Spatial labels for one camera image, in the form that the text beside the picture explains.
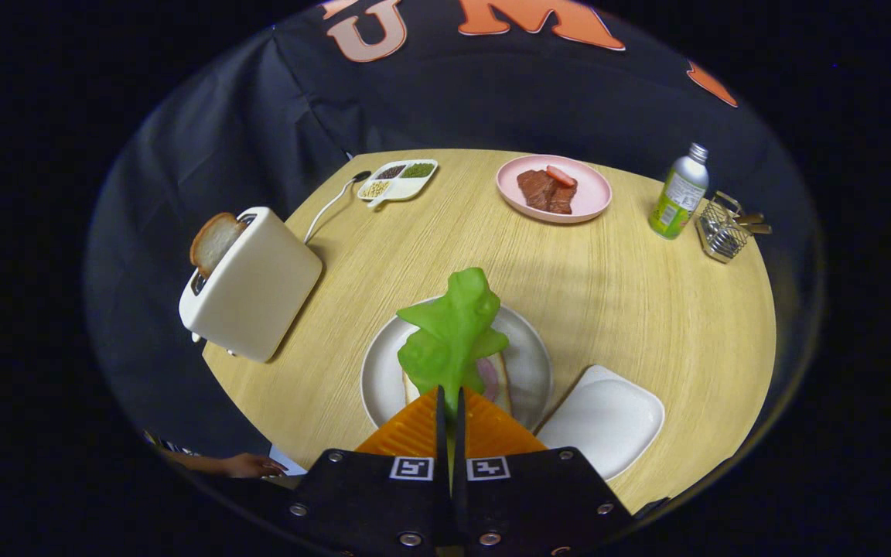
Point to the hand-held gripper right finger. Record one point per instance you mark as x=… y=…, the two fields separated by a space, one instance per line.
x=461 y=464

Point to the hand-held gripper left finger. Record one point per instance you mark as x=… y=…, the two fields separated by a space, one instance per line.
x=441 y=441

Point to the green lettuce leaf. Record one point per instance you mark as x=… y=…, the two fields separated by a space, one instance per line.
x=453 y=333

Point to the toasted bread slice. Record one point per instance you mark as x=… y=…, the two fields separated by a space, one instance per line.
x=213 y=241

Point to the pink ham slice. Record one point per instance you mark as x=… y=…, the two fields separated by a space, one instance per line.
x=488 y=377

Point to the white round plate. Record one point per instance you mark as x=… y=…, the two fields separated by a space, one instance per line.
x=384 y=371

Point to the white rounded square plate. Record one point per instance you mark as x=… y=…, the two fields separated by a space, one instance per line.
x=608 y=422

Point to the white paper sheet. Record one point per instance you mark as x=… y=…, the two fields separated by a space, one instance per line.
x=287 y=462

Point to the cream white toaster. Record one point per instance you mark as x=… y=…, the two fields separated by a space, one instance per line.
x=260 y=286

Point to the white divided bean dish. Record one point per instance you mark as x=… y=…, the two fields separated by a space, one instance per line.
x=403 y=186

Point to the brown meat slice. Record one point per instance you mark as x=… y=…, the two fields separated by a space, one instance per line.
x=564 y=201
x=534 y=189

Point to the person's striped clothing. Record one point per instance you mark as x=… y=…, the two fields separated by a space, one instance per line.
x=167 y=443

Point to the pink round plate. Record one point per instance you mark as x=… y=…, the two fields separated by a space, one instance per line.
x=592 y=197

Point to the red sausage piece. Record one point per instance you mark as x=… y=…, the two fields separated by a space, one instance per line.
x=560 y=175

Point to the silver bottle green label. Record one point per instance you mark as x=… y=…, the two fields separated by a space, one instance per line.
x=677 y=197

